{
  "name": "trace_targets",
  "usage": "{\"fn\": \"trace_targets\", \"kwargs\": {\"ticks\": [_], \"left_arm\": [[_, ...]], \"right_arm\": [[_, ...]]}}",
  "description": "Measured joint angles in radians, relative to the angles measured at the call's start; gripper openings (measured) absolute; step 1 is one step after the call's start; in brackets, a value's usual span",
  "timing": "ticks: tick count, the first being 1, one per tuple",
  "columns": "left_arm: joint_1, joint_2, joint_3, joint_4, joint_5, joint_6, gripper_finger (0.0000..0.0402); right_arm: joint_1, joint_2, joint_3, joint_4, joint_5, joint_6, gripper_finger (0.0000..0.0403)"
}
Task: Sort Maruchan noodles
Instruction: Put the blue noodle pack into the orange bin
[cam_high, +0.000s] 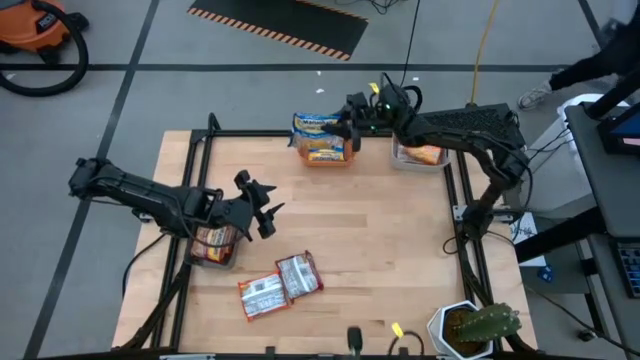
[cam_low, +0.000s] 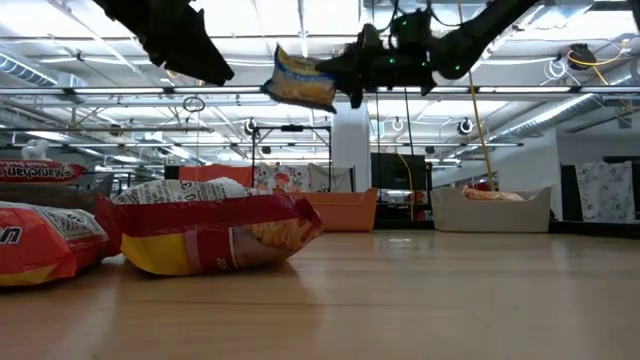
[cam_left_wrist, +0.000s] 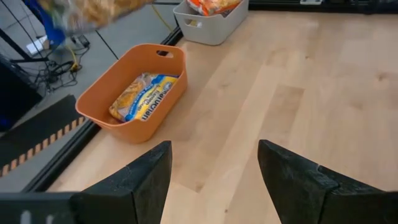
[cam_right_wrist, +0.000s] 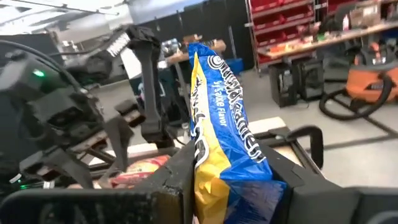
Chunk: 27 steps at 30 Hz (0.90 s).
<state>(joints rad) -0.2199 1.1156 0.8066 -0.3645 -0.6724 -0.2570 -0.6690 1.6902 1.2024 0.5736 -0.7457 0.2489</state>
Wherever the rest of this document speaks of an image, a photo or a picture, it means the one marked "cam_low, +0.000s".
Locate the white background figure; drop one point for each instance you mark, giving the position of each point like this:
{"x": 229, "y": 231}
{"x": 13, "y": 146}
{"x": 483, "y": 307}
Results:
{"x": 35, "y": 149}

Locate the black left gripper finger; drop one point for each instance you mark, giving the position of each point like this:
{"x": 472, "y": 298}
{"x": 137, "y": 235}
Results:
{"x": 195, "y": 55}

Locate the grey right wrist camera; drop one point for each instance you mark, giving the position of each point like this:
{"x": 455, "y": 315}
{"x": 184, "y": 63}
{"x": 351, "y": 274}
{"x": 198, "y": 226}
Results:
{"x": 369, "y": 36}

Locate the black metal frame stand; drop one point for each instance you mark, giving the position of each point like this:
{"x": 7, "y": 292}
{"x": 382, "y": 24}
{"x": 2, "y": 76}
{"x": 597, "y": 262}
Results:
{"x": 291, "y": 128}

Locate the blue soy sauce ramen packet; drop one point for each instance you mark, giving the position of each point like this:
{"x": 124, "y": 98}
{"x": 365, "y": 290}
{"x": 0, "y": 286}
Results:
{"x": 300, "y": 82}

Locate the dark grey plastic bin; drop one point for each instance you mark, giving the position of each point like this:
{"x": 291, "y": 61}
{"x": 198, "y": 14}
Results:
{"x": 50, "y": 195}

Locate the roast beef ramen packet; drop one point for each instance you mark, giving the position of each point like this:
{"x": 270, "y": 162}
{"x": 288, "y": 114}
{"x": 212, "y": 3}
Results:
{"x": 35, "y": 171}
{"x": 210, "y": 240}

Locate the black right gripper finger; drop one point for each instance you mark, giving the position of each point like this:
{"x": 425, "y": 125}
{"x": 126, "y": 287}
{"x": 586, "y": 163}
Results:
{"x": 342, "y": 64}
{"x": 354, "y": 87}

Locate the black monitor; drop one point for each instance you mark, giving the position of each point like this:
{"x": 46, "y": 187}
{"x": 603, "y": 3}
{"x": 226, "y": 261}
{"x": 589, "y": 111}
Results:
{"x": 395, "y": 172}

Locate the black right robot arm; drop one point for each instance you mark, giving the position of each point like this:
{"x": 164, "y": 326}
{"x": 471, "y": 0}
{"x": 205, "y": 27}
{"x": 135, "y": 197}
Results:
{"x": 475, "y": 35}

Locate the white plastic bin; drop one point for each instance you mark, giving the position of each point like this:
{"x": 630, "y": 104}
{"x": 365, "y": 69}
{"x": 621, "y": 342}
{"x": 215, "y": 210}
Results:
{"x": 490, "y": 215}

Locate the orange plastic bin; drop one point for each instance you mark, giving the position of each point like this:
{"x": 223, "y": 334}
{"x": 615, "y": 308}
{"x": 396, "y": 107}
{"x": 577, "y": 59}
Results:
{"x": 345, "y": 212}

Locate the wide silver ceiling duct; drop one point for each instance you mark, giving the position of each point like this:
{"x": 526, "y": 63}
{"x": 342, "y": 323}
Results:
{"x": 550, "y": 117}

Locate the large floral cloth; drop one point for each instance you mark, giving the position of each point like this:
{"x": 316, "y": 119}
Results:
{"x": 605, "y": 190}

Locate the black partition panel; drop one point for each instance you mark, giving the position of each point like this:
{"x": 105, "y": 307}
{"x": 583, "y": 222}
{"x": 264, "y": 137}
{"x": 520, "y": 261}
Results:
{"x": 569, "y": 190}

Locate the small black ceiling reel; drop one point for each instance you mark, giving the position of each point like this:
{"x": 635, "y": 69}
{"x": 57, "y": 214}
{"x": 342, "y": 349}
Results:
{"x": 465, "y": 127}
{"x": 250, "y": 127}

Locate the ribbed silver ceiling duct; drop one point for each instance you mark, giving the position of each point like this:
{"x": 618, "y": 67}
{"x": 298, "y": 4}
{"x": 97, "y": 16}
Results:
{"x": 25, "y": 70}

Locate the orange partition panel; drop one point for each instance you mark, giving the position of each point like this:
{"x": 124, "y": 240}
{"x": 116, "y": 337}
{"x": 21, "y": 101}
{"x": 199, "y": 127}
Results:
{"x": 215, "y": 174}

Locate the white building pillar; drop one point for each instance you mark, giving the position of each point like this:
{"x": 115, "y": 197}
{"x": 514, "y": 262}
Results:
{"x": 351, "y": 150}

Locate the small floral cloth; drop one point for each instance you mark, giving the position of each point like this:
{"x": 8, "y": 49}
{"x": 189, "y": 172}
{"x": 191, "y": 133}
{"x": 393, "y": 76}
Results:
{"x": 280, "y": 177}

